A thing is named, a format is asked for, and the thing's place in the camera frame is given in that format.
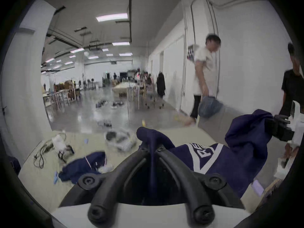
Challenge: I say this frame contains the clear plastic bag black parts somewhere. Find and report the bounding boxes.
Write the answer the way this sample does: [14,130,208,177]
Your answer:
[104,129,138,153]

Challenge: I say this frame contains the person's right hand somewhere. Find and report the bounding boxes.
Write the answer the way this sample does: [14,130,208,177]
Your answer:
[284,143,300,168]

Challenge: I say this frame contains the dark blue shirt white print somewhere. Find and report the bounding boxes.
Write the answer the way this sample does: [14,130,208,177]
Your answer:
[58,109,274,199]

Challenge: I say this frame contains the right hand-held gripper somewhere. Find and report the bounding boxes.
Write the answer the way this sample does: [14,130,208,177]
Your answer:
[266,101,304,180]

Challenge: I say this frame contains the white plastic pouch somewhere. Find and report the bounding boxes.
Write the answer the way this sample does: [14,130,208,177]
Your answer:
[51,133,67,151]

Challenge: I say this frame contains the row of tables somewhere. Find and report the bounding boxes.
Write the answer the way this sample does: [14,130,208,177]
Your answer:
[42,80,82,110]

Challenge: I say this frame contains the black coat on stand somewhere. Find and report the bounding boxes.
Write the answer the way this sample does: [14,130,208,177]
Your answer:
[156,72,166,100]

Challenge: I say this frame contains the black cable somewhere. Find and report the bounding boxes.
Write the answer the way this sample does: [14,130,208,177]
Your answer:
[33,139,55,169]

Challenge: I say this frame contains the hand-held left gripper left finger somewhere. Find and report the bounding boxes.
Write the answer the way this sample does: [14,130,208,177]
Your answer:
[59,149,151,227]

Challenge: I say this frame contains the group of people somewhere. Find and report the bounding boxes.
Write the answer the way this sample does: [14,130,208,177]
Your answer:
[134,67,153,85]

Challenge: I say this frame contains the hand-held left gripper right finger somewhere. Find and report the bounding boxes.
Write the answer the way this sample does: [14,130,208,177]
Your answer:
[155,148,245,227]

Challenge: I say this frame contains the wooden table with chairs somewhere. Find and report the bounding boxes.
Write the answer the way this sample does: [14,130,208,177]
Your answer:
[126,82,165,110]

